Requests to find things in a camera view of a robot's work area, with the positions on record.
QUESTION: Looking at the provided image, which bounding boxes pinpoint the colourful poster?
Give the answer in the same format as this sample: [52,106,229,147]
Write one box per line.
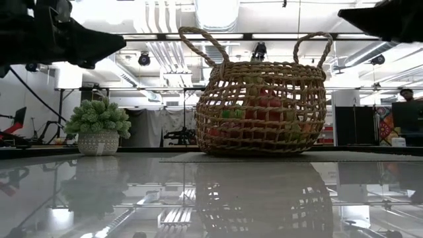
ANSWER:
[376,106,399,146]

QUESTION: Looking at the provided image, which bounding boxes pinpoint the black partition panel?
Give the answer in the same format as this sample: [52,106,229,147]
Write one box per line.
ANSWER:
[334,105,377,146]

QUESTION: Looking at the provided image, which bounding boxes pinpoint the black monitor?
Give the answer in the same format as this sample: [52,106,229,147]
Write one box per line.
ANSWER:
[392,100,423,133]

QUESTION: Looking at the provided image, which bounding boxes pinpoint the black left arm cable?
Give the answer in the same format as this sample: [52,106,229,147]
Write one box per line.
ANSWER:
[9,67,67,122]

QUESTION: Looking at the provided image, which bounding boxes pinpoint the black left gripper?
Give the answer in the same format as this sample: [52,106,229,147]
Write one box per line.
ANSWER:
[0,0,128,79]

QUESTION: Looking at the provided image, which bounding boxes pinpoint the green plant in white pot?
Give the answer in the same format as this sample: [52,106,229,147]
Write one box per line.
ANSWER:
[64,97,132,157]

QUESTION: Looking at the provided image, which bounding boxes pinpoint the black overhead frame bar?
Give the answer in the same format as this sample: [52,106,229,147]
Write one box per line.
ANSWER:
[122,32,381,42]

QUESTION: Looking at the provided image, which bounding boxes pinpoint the grey hanging cloth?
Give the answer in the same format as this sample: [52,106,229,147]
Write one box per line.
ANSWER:
[120,108,196,149]

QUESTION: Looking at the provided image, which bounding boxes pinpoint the person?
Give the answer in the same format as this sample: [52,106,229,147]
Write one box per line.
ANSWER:
[399,88,416,103]

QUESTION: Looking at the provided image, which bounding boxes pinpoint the woven wicker basket with handles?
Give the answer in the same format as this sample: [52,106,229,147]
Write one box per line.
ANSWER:
[178,26,334,157]

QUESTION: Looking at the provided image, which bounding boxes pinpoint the black overhead camera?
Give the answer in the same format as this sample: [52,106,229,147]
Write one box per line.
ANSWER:
[251,42,268,61]

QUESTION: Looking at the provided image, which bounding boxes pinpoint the black and red background equipment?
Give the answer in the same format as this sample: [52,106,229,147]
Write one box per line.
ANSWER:
[0,106,28,139]

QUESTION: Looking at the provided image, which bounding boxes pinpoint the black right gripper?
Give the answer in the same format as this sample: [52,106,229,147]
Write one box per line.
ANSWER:
[337,0,423,43]

